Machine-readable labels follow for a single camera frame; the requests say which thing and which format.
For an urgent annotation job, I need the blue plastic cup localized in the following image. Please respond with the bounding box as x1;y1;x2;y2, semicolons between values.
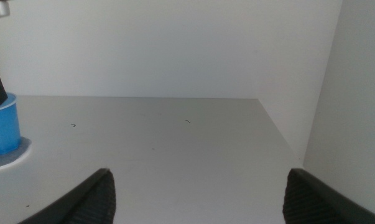
0;92;22;156

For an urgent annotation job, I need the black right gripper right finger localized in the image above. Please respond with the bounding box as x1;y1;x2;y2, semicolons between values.
282;168;375;224

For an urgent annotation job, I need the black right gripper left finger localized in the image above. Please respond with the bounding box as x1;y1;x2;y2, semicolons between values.
17;168;117;224

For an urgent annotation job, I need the round grey cup mat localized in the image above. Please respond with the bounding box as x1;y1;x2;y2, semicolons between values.
0;136;32;173

